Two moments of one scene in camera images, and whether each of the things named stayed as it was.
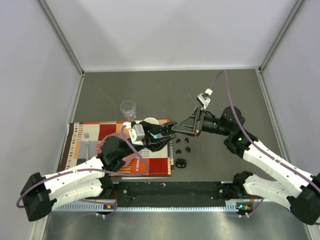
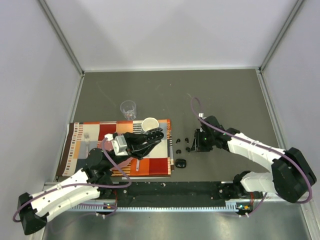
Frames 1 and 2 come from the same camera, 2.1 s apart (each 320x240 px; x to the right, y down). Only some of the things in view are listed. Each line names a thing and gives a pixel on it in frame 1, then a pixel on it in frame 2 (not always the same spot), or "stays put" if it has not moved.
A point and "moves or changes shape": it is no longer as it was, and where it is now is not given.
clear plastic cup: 128,108 stays put
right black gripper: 193,125 -> 198,133
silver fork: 87,138 stays put
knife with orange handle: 137,164 stays put
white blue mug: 152,120 stays put
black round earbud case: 166,130 moves or changes shape
